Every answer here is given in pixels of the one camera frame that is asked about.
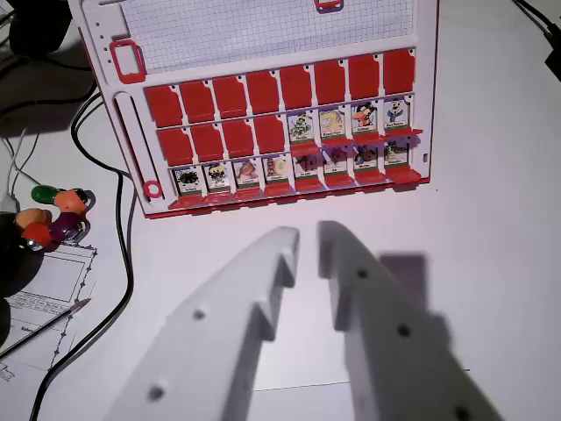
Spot grey pen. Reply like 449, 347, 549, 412
0, 297, 92, 359

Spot printed paper sheet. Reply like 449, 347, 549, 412
0, 239, 98, 386

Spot purple toy figure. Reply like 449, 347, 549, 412
48, 211, 85, 243

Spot black rounded object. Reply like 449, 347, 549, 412
0, 210, 46, 347

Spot red and orange toy figure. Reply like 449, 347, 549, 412
14, 209, 53, 252

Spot green toy figure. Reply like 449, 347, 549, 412
31, 184, 60, 205

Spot red and white game board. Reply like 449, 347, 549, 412
67, 0, 441, 220

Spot black plug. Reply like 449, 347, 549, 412
544, 35, 561, 82

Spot black box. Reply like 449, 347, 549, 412
8, 0, 74, 57

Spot thick black cable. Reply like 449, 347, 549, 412
26, 85, 135, 421

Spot thin dark cable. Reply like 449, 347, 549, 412
114, 173, 138, 246

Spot white cable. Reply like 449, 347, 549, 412
0, 136, 37, 188
4, 129, 28, 198

